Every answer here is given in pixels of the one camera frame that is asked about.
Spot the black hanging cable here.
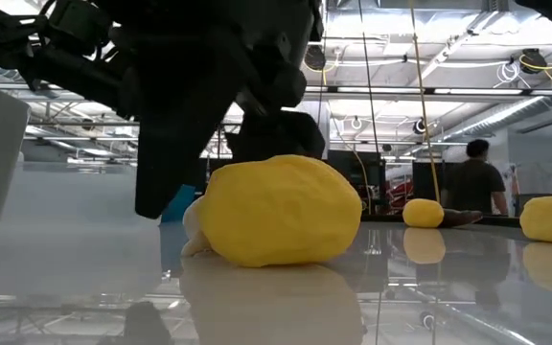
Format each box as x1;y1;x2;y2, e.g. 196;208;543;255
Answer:
357;0;380;154

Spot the ceiling cable reel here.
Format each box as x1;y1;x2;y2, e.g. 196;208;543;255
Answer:
303;45;328;72
518;47;549;76

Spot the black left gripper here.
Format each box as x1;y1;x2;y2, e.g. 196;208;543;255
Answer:
48;0;327;220

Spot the white garlic bulb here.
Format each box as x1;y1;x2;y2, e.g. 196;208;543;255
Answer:
180;195;213;258

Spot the person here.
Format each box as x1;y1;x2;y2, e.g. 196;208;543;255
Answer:
441;138;511;217

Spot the yellow hanging cable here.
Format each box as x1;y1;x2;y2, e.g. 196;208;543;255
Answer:
408;0;442;202

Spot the purple eggplant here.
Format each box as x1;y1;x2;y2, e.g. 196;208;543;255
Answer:
441;208;484;229

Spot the teal plastic basket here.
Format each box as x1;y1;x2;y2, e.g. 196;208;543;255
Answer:
159;184;196;225

